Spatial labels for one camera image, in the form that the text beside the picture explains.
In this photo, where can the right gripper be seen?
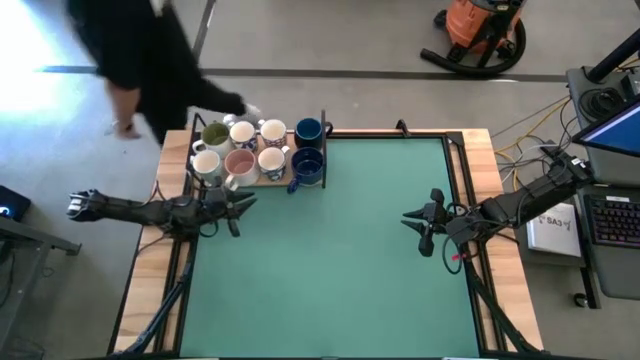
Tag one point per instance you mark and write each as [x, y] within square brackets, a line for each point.
[440, 222]

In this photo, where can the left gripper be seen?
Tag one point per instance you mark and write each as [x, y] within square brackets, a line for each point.
[212, 210]

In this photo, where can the pink mug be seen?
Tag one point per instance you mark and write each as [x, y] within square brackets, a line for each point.
[241, 162]

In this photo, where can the plain white mug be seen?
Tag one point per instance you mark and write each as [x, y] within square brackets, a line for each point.
[206, 162]
[273, 131]

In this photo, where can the white mug blue flowers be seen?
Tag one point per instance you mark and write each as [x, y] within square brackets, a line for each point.
[272, 160]

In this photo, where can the white mug green inside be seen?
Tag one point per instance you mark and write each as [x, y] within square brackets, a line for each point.
[216, 135]

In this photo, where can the navy mug tan base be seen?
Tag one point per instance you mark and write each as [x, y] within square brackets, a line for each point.
[306, 162]

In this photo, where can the dark teal mug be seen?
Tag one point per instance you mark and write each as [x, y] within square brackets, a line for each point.
[308, 131]

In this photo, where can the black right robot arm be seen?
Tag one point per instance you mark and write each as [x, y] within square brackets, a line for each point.
[530, 197]

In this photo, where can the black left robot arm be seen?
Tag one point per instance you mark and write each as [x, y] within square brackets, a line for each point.
[130, 212]

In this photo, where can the black clamp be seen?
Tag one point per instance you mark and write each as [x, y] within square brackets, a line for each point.
[402, 129]

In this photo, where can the green table mat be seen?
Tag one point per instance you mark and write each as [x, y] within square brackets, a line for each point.
[325, 280]

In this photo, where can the white box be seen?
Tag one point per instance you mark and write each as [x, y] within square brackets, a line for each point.
[555, 230]

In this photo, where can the person's hand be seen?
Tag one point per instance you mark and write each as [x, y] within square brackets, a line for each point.
[125, 131]

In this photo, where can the black power strip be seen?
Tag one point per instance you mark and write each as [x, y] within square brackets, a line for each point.
[560, 156]

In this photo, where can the black caster wheel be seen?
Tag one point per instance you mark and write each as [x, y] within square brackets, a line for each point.
[580, 300]

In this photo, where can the person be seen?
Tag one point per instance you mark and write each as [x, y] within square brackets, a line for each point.
[150, 60]

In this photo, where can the black keyboard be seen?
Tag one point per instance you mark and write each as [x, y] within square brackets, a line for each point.
[617, 220]

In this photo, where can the grey metal stand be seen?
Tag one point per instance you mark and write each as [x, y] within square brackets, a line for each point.
[45, 242]

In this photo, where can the grey equipment cart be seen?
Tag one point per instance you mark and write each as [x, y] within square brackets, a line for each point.
[620, 272]

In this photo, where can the orange shop vacuum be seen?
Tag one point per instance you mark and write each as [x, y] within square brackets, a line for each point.
[465, 22]

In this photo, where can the black device with light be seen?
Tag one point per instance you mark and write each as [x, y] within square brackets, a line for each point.
[12, 202]

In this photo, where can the black monitor pole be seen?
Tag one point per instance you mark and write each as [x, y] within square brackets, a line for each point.
[612, 60]

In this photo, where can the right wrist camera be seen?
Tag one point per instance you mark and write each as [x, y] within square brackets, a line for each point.
[460, 227]

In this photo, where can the black metal table frame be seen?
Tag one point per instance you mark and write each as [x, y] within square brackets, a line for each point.
[456, 137]

